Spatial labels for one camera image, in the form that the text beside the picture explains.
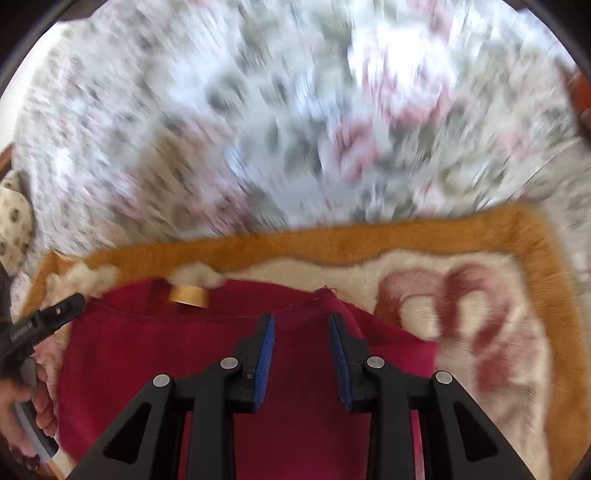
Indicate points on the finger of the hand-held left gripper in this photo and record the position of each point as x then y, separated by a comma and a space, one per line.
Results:
53, 316

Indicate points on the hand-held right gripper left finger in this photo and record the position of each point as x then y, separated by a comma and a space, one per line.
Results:
264, 355

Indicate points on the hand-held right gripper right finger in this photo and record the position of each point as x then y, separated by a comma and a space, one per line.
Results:
340, 355

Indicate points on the dark red sweater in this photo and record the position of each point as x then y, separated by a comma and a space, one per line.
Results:
295, 415

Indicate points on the person's left hand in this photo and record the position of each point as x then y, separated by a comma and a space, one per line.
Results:
44, 401

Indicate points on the cream patterned pillow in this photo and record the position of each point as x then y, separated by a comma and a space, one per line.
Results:
14, 221

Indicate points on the orange cream flower blanket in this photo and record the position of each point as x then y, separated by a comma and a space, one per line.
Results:
485, 314

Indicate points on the floral bedspread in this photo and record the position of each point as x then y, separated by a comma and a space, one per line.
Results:
286, 120

